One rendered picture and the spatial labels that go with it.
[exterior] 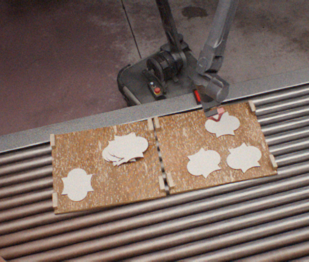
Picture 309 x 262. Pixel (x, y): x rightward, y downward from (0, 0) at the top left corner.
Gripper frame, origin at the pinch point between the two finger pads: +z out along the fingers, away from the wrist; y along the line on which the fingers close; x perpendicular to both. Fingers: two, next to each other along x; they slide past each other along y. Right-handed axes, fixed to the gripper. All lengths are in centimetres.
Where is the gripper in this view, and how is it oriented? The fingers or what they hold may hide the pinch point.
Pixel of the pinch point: (214, 110)
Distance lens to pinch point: 181.9
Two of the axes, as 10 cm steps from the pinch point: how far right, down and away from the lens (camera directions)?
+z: 3.3, 5.3, 7.8
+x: -9.3, 3.4, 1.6
